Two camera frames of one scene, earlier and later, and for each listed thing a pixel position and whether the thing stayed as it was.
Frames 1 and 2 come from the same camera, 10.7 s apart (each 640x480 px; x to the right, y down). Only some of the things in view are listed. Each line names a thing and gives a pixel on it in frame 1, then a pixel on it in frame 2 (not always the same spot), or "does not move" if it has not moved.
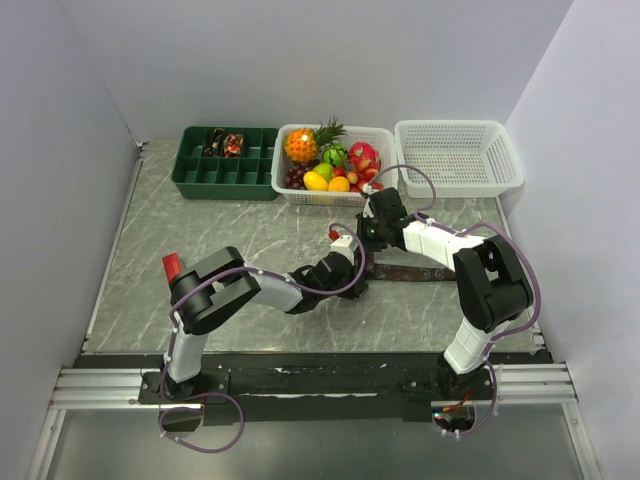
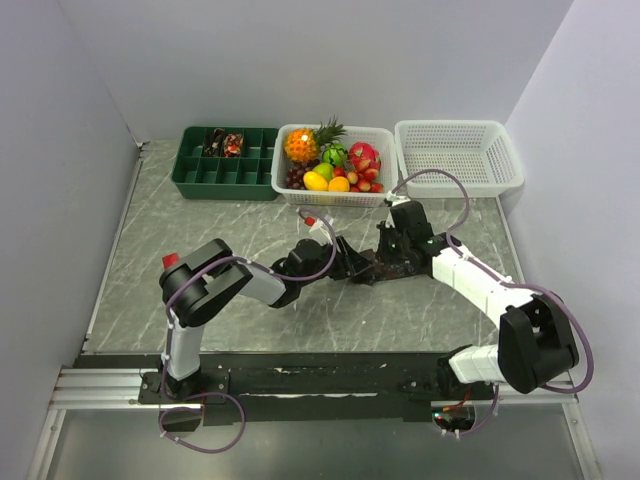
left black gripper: x=355 y=291 -> x=348 y=262
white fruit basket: x=382 y=138 does not move
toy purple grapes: x=296 y=171 does not move
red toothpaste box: x=172 y=265 does not move
